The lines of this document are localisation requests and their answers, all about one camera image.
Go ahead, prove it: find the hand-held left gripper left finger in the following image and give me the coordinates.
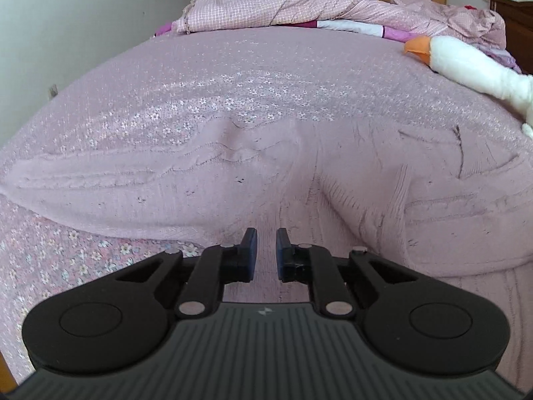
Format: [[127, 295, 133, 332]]
[[116, 228, 259, 321]]

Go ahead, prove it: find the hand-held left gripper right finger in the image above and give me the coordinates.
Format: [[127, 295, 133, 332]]
[[276, 228, 422, 318]]

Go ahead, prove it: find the pink knit sweater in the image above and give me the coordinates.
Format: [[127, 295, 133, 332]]
[[0, 116, 533, 378]]

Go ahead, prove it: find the pink floral bedspread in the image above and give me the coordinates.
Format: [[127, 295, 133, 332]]
[[0, 25, 533, 389]]

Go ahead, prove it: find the white and purple cloth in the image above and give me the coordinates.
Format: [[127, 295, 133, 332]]
[[153, 19, 412, 45]]

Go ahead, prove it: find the pink checked quilt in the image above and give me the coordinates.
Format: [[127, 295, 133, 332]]
[[173, 0, 522, 72]]

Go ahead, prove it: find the white goose plush toy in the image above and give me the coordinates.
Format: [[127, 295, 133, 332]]
[[403, 35, 533, 138]]

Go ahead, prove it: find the dark wooden headboard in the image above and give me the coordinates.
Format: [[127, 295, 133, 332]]
[[487, 0, 533, 78]]

